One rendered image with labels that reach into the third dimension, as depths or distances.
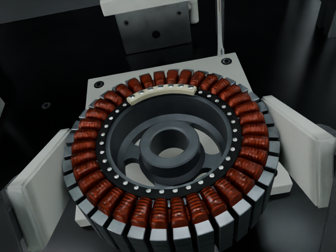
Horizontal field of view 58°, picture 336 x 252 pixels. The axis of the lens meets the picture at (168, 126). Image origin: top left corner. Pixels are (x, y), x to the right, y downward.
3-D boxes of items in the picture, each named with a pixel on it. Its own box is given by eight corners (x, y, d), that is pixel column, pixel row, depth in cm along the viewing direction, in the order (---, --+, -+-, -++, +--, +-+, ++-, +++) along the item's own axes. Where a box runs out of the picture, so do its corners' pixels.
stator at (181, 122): (304, 248, 14) (324, 211, 12) (73, 283, 15) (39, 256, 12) (241, 93, 22) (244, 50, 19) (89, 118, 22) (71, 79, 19)
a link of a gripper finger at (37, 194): (45, 251, 12) (27, 254, 12) (84, 172, 19) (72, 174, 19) (22, 185, 11) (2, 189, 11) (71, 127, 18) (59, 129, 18)
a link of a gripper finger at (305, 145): (316, 139, 11) (337, 136, 11) (259, 96, 18) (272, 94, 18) (317, 210, 12) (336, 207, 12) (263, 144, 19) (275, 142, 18)
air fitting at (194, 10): (199, 26, 34) (198, 0, 31) (189, 28, 34) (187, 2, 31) (198, 21, 34) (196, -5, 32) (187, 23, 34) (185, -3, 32)
